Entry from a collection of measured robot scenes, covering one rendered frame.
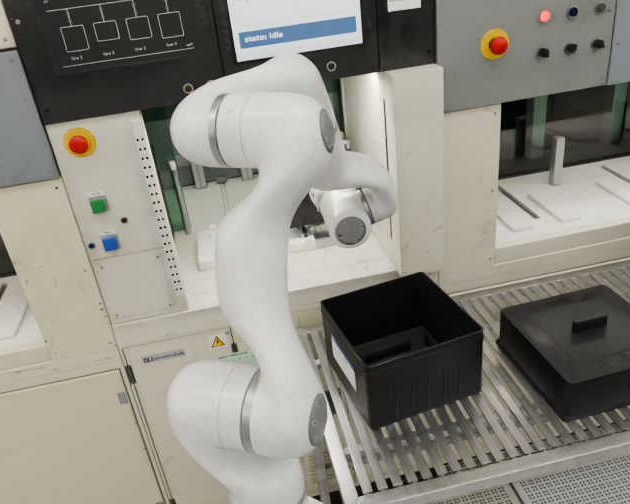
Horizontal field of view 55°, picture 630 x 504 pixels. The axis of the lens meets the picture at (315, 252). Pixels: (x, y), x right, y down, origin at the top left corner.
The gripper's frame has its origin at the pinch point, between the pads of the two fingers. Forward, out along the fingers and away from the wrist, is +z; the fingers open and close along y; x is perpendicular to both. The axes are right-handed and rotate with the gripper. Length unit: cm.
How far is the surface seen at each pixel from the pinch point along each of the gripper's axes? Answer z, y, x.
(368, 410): -41, -1, -37
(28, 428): -3, -88, -58
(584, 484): -9, 73, -119
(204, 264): 20, -35, -30
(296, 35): 1.8, -2.8, 31.8
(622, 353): -43, 53, -33
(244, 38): 1.2, -14.0, 32.8
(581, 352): -41, 45, -33
